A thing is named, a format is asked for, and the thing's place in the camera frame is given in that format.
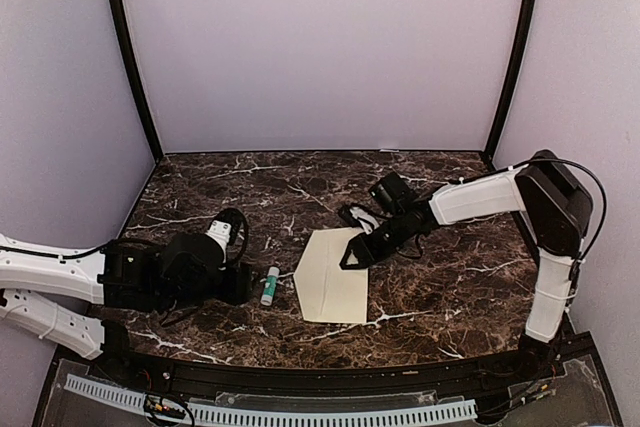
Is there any green white glue stick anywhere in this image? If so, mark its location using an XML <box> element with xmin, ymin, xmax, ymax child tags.
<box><xmin>260</xmin><ymin>267</ymin><xmax>280</xmax><ymax>306</ymax></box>

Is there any right black frame post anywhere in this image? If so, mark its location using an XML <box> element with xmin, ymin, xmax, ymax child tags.
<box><xmin>483</xmin><ymin>0</ymin><xmax>536</xmax><ymax>164</ymax></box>

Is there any cream envelope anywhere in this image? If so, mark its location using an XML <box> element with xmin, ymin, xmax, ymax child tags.
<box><xmin>294</xmin><ymin>228</ymin><xmax>368</xmax><ymax>324</ymax></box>

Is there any left black frame post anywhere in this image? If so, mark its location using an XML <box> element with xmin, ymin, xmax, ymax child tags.
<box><xmin>108</xmin><ymin>0</ymin><xmax>164</xmax><ymax>163</ymax></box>

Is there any black front rail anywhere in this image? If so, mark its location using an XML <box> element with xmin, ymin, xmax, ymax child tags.
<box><xmin>91</xmin><ymin>351</ymin><xmax>565</xmax><ymax>398</ymax></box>

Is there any white slotted cable duct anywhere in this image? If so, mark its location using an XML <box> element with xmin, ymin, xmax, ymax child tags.
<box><xmin>64</xmin><ymin>374</ymin><xmax>477</xmax><ymax>426</ymax></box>

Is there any black frame post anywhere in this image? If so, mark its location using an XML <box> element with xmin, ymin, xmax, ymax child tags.
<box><xmin>108</xmin><ymin>0</ymin><xmax>164</xmax><ymax>163</ymax></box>
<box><xmin>483</xmin><ymin>0</ymin><xmax>536</xmax><ymax>164</ymax></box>

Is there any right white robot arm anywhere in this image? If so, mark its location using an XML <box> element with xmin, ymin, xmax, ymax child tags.
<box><xmin>340</xmin><ymin>150</ymin><xmax>597</xmax><ymax>381</ymax></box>

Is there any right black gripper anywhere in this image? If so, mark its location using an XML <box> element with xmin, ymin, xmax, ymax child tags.
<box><xmin>340</xmin><ymin>211</ymin><xmax>412</xmax><ymax>269</ymax></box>

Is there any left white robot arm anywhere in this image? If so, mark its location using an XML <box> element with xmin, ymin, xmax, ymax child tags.
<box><xmin>1</xmin><ymin>223</ymin><xmax>252</xmax><ymax>383</ymax></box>

